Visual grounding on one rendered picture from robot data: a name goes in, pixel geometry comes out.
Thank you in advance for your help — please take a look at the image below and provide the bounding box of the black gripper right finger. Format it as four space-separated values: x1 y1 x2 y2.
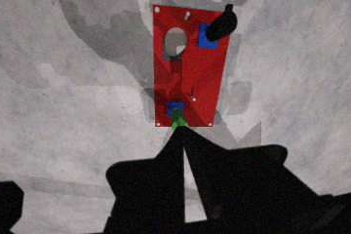
181 126 288 219

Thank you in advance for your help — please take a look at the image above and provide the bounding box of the red circuit board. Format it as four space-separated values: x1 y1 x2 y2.
153 4 238 132

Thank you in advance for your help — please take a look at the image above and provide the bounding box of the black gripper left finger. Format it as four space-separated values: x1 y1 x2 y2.
105 126 185 218

